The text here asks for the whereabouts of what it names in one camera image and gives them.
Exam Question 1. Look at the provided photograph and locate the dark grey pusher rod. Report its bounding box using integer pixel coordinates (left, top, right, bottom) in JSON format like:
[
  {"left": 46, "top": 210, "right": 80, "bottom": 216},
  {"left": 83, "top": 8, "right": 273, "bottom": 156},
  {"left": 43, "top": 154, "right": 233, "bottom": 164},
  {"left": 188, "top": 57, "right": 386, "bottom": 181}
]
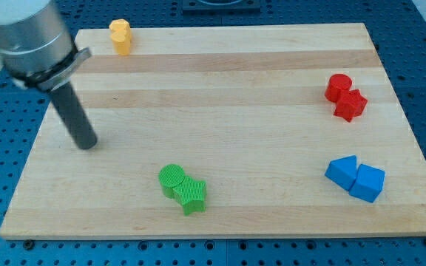
[{"left": 49, "top": 82, "right": 98, "bottom": 150}]

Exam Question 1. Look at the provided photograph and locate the blue triangle block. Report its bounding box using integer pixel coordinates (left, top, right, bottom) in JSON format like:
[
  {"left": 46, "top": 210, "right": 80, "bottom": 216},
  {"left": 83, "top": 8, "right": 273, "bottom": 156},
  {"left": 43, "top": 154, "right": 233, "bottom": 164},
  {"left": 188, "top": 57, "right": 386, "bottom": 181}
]
[{"left": 325, "top": 155, "right": 357, "bottom": 191}]

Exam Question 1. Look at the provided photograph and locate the yellow hexagon block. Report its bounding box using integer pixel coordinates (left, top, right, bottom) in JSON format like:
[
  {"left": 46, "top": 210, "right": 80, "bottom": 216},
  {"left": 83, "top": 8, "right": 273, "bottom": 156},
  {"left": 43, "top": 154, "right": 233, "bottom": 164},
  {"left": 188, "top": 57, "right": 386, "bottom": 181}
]
[{"left": 109, "top": 18, "right": 130, "bottom": 33}]

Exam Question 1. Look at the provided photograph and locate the wooden board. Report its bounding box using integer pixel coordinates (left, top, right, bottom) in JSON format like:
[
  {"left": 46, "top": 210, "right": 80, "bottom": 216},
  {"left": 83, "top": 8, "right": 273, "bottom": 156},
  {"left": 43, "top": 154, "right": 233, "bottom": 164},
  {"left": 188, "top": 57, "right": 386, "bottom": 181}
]
[{"left": 0, "top": 23, "right": 426, "bottom": 240}]

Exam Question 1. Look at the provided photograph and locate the red star block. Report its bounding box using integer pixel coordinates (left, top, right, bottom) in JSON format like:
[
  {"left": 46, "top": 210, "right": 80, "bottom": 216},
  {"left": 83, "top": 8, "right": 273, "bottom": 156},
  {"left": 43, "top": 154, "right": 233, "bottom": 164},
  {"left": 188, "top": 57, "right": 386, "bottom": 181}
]
[{"left": 334, "top": 89, "right": 368, "bottom": 123}]

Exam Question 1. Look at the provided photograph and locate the green cylinder block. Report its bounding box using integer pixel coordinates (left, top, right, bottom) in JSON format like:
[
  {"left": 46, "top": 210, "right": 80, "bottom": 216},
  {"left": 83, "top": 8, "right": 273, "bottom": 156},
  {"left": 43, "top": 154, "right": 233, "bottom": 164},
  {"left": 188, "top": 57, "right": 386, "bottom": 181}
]
[{"left": 158, "top": 164, "right": 186, "bottom": 199}]

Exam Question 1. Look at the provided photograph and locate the yellow heart block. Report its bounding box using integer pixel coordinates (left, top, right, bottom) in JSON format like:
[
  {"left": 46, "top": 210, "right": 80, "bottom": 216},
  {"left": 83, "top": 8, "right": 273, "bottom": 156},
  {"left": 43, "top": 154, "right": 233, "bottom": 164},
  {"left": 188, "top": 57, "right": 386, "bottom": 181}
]
[{"left": 110, "top": 30, "right": 132, "bottom": 55}]

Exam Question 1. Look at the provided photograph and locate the blue cube block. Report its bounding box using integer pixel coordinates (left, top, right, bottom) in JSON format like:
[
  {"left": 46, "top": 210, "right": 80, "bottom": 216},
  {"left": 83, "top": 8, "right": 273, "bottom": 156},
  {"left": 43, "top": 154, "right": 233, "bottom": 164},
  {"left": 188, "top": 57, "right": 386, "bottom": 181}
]
[{"left": 348, "top": 164, "right": 385, "bottom": 203}]

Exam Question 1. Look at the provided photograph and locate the red cylinder block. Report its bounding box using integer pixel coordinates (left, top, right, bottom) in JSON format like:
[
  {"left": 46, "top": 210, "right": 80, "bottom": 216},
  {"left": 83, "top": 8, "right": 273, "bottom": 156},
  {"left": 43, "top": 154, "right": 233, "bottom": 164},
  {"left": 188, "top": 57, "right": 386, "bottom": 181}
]
[{"left": 325, "top": 73, "right": 352, "bottom": 103}]

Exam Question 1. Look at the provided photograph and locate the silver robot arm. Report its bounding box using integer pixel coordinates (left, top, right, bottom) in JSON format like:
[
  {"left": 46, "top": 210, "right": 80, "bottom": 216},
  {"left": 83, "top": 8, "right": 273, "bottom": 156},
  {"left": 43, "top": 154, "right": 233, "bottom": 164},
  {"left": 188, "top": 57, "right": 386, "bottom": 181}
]
[{"left": 0, "top": 0, "right": 91, "bottom": 92}]

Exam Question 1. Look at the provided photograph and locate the green star block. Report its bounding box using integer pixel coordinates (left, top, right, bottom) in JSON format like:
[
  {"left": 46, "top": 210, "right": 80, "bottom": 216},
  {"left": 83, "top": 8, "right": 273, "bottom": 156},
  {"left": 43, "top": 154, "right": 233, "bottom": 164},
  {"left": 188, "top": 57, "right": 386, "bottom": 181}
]
[{"left": 173, "top": 176, "right": 207, "bottom": 216}]

